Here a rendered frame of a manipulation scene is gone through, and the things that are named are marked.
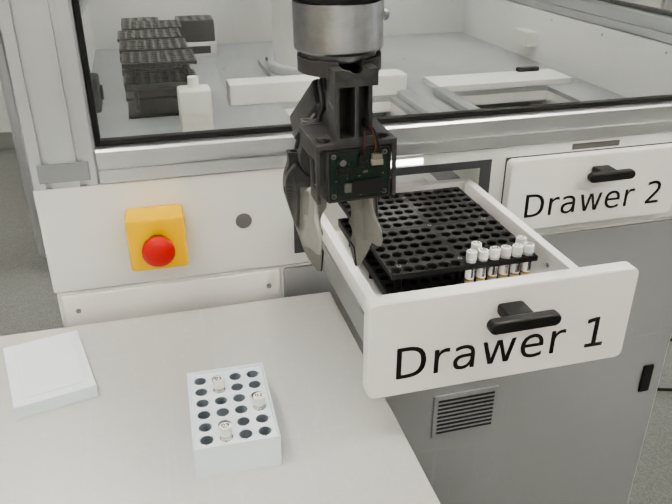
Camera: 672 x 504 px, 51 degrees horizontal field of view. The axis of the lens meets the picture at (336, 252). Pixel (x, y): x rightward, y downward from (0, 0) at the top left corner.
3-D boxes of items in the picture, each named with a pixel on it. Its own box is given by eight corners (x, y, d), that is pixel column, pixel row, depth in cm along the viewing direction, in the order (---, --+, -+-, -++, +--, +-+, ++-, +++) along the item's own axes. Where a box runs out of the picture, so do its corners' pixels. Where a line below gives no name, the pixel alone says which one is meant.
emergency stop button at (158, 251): (177, 267, 87) (173, 238, 85) (144, 271, 86) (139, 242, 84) (175, 256, 89) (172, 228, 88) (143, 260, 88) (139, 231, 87)
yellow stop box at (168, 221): (190, 268, 90) (184, 217, 87) (132, 275, 88) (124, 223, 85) (186, 251, 94) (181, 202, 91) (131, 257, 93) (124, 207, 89)
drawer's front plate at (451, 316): (620, 356, 76) (640, 267, 71) (367, 400, 70) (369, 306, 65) (611, 347, 78) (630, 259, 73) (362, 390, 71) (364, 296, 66)
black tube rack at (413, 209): (530, 304, 83) (538, 255, 80) (389, 325, 79) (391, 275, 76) (454, 227, 102) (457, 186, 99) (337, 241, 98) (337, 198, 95)
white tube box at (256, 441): (282, 465, 70) (280, 435, 68) (196, 479, 68) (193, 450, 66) (263, 389, 80) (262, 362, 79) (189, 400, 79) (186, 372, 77)
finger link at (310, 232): (301, 294, 65) (312, 201, 61) (288, 264, 70) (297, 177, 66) (333, 293, 65) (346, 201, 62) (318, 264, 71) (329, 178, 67)
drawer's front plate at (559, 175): (670, 212, 111) (685, 145, 106) (504, 232, 104) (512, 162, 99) (662, 207, 113) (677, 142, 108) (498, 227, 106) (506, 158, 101)
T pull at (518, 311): (561, 325, 67) (563, 313, 66) (490, 337, 65) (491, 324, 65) (542, 306, 70) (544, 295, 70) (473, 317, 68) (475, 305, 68)
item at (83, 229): (706, 212, 116) (729, 127, 109) (53, 293, 92) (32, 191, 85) (465, 81, 197) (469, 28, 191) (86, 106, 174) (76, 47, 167)
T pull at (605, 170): (635, 179, 102) (637, 170, 101) (590, 184, 100) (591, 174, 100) (620, 170, 105) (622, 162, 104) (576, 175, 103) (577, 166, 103)
